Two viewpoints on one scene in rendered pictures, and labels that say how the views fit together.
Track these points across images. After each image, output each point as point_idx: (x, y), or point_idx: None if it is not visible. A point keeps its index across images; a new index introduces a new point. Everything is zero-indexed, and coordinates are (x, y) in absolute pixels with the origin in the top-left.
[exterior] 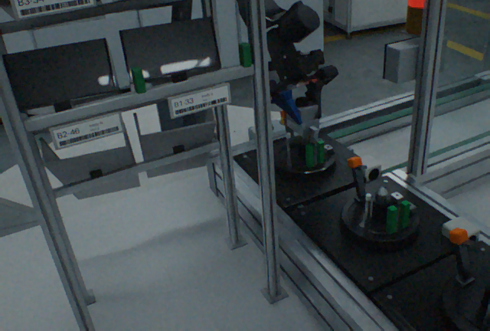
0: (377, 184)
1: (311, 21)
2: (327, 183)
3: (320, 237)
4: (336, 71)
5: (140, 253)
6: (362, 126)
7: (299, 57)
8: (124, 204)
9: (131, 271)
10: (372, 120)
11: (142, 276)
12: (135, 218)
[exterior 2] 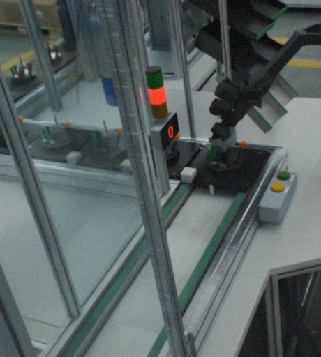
0: (176, 170)
1: (217, 89)
2: (200, 160)
3: (179, 141)
4: (211, 128)
5: (266, 136)
6: (228, 214)
7: (220, 103)
8: (315, 142)
9: (259, 131)
10: (227, 223)
11: (252, 132)
12: (296, 141)
